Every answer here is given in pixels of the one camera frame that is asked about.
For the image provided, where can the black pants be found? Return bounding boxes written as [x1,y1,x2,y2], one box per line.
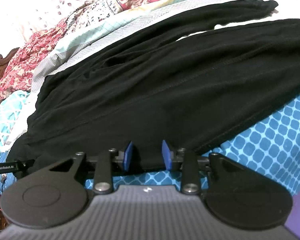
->
[7,0,300,172]

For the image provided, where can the light teal quilt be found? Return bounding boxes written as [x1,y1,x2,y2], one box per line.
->
[0,0,300,154]

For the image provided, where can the red floral quilt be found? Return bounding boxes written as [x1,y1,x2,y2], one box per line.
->
[0,0,159,103]

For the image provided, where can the teal patterned bedsheet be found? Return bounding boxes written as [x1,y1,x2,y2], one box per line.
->
[0,87,300,197]

